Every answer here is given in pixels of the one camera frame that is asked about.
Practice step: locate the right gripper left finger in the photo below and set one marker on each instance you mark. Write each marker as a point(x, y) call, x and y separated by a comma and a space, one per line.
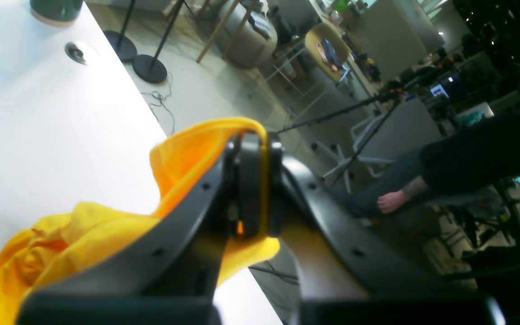
point(168, 276)

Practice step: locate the seated person in black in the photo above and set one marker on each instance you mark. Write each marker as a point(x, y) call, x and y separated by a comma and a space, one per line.
point(471, 159)

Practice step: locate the grey plant pot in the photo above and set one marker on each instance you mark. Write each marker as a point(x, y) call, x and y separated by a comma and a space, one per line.
point(56, 12)

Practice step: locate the silver table grommet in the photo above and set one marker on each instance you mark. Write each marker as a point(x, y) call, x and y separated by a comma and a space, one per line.
point(79, 53)

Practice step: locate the orange yellow T-shirt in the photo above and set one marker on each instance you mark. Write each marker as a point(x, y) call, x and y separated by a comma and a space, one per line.
point(61, 245)

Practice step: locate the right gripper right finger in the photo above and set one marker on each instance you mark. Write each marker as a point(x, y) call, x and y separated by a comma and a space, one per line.
point(348, 276)

